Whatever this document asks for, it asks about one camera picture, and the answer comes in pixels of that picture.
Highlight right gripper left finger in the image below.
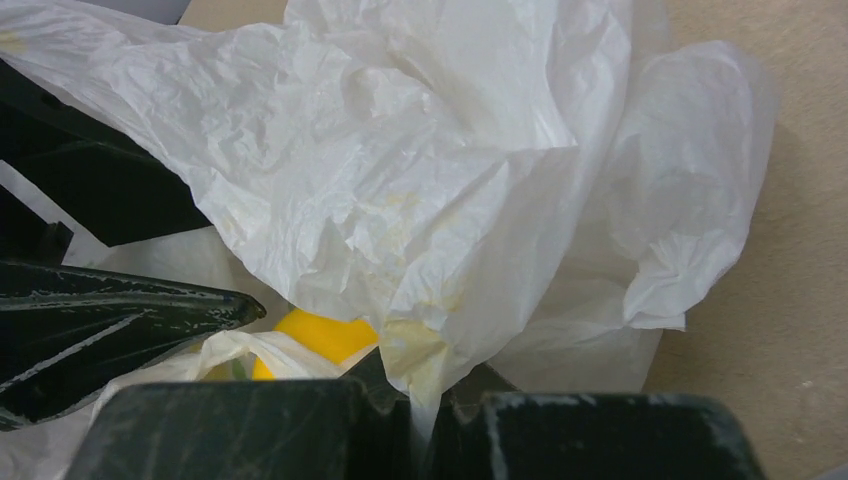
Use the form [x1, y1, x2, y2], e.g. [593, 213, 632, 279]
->
[67, 352, 417, 479]

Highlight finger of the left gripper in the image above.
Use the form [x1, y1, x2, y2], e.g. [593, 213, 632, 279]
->
[1, 63, 210, 246]
[1, 260, 266, 431]

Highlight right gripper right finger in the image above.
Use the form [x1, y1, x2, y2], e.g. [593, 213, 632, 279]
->
[427, 364, 766, 479]

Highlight fake yellow fruit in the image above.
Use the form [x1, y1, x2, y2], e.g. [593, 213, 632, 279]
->
[252, 309, 378, 380]

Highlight white plastic bag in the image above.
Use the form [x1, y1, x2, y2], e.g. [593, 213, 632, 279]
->
[1, 1, 778, 479]

